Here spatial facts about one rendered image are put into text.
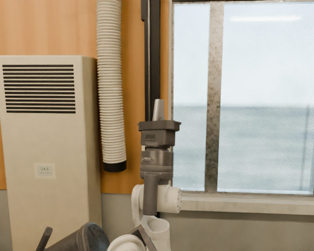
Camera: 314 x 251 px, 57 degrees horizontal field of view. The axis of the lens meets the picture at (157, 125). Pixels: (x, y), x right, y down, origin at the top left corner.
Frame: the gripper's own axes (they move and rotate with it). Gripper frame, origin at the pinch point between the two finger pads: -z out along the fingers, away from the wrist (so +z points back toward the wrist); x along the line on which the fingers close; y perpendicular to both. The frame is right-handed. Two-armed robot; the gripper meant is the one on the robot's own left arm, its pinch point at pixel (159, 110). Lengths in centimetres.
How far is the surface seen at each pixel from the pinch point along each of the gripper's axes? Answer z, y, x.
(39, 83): -28, -26, -107
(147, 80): -36, -74, -67
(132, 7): -82, -64, -74
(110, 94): -25, -57, -82
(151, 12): -76, -66, -60
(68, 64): -38, -33, -91
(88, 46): -59, -54, -102
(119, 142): 3, -69, -84
